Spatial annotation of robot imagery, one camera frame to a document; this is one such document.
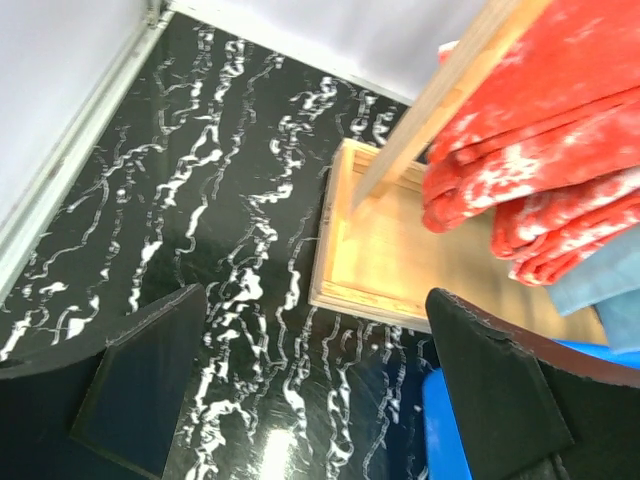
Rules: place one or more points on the light blue trousers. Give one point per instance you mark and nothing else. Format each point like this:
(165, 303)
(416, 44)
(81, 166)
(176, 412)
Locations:
(607, 281)

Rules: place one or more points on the wooden clothes rack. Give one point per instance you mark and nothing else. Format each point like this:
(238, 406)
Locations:
(374, 258)

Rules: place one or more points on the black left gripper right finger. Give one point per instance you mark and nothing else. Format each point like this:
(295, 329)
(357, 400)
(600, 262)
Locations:
(528, 407)

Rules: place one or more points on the red white patterned trousers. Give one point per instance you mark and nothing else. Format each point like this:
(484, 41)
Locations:
(549, 143)

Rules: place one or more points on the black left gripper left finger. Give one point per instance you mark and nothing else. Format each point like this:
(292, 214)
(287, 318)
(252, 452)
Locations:
(104, 404)

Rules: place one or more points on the blue plastic bin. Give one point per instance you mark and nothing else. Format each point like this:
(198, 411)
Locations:
(445, 452)

